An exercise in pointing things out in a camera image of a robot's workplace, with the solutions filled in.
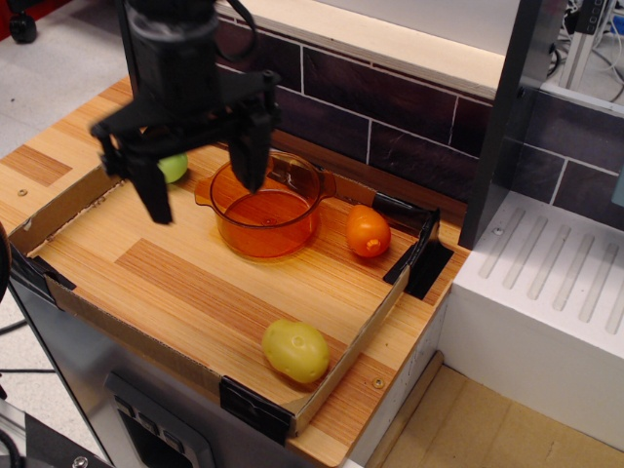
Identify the dark grey vertical post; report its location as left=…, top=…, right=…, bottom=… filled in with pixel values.
left=459, top=0, right=566, bottom=250

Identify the white sink drainboard unit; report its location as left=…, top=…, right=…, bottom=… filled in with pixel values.
left=439, top=193, right=623, bottom=449

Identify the light wooden upper shelf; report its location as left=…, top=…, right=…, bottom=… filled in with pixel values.
left=243, top=1, right=505, bottom=99

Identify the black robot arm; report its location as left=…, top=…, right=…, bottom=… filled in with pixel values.
left=91, top=1, right=280, bottom=224

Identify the orange transparent plastic pot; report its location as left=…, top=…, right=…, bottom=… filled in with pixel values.
left=194, top=151, right=336, bottom=258

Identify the orange plastic carrot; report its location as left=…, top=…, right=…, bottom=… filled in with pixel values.
left=345, top=205, right=391, bottom=257

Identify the toy oven front panel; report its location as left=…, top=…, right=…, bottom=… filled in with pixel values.
left=105, top=373, right=215, bottom=467

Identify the green plastic pear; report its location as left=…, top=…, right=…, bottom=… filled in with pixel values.
left=157, top=153, right=188, bottom=183

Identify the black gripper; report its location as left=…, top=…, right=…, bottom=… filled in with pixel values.
left=91, top=9, right=281, bottom=224

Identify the yellow plastic potato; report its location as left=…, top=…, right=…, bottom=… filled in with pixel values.
left=261, top=319, right=330, bottom=384

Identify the cardboard fence with black tape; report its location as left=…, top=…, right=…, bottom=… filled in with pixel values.
left=1, top=142, right=466, bottom=464

